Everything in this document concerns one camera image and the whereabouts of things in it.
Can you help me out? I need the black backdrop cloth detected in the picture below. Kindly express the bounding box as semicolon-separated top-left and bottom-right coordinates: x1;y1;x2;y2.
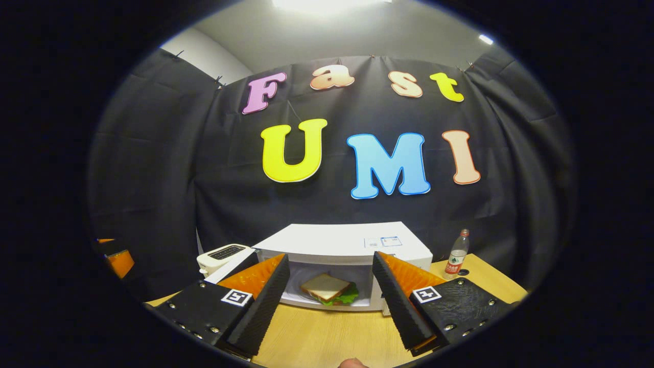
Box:
87;49;578;302

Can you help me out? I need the clear plastic water bottle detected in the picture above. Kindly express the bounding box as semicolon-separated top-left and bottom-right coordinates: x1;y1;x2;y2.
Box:
443;228;470;280

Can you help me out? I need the white microwave oven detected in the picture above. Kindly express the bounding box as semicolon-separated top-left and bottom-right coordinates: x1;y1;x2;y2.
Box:
204;221;434;312

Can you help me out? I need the large ceiling light panel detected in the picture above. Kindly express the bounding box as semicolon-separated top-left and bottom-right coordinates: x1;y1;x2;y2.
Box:
271;0;394;13

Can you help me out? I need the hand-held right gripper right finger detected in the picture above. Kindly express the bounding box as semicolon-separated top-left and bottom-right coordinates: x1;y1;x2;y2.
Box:
371;250;514;357

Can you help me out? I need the white toaster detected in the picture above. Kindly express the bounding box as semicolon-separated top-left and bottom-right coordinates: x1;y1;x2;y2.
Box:
197;244;252;278

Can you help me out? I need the sandwich with green lettuce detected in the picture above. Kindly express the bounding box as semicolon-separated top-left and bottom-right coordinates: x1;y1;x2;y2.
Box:
299;272;360;306

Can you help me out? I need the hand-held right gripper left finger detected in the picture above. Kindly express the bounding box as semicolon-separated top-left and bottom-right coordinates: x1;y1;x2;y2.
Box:
152;253;291;358

